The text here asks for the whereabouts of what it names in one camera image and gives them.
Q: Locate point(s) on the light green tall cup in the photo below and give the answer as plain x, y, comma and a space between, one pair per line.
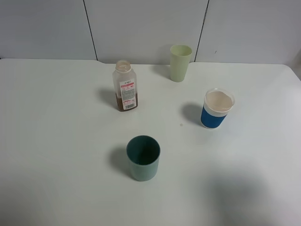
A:
179, 61

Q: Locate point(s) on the clear plastic drink bottle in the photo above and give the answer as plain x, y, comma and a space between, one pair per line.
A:
125, 85

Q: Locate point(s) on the blue sleeved paper cup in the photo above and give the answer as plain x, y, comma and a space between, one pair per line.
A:
217, 104

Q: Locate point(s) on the teal green cup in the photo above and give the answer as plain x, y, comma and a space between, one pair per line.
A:
143, 153

